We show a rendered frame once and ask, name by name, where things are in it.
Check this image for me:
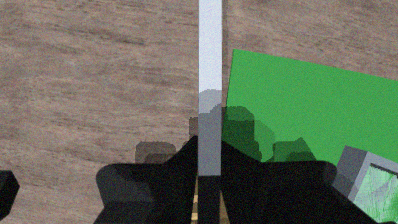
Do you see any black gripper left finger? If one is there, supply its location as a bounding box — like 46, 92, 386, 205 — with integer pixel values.
96, 135, 198, 224

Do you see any green putting mat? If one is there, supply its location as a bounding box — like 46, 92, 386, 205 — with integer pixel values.
221, 49, 398, 166

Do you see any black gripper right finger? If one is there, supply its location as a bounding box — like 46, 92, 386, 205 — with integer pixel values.
221, 139, 337, 224

